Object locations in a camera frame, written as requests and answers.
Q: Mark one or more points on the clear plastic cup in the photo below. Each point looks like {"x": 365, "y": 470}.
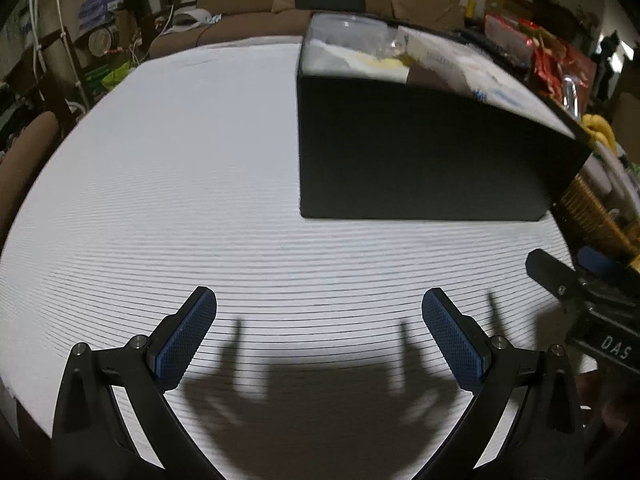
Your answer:
{"x": 350, "y": 30}

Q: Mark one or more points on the wicker basket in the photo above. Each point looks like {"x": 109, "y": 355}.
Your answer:
{"x": 590, "y": 215}

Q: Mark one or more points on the brown chair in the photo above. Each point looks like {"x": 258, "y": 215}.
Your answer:
{"x": 25, "y": 160}

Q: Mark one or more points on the patterned tissue packet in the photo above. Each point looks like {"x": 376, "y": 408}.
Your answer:
{"x": 450, "y": 60}

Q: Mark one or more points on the white cloth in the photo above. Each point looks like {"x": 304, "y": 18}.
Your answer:
{"x": 192, "y": 17}

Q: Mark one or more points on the brown sofa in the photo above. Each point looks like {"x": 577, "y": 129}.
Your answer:
{"x": 240, "y": 25}

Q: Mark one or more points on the white rack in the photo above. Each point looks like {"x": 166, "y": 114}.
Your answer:
{"x": 35, "y": 50}

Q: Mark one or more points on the black container box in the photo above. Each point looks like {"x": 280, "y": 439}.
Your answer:
{"x": 425, "y": 160}

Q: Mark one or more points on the bunch of bananas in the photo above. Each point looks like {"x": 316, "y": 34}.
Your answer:
{"x": 600, "y": 127}

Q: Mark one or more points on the stack of blue boxes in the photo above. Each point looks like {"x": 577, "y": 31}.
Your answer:
{"x": 100, "y": 7}

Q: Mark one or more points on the white ribbed mat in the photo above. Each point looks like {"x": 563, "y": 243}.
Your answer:
{"x": 175, "y": 185}

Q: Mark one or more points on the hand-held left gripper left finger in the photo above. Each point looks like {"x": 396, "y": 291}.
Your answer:
{"x": 185, "y": 340}

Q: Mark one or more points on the red snack bag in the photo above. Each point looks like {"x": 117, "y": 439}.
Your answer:
{"x": 555, "y": 65}

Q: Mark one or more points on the green bag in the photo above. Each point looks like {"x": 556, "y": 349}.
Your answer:
{"x": 117, "y": 74}

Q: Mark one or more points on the red printed box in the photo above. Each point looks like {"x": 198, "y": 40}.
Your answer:
{"x": 505, "y": 35}

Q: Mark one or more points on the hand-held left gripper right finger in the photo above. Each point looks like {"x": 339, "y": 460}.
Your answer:
{"x": 455, "y": 345}

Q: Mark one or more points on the round dial scale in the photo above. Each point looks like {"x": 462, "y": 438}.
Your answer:
{"x": 102, "y": 41}

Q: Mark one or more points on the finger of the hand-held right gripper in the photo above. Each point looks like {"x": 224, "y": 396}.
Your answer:
{"x": 600, "y": 262}
{"x": 555, "y": 272}

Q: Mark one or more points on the yellow bottle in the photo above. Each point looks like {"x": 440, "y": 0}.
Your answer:
{"x": 471, "y": 5}

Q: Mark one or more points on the dark cabinet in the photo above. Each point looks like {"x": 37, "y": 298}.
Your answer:
{"x": 565, "y": 20}

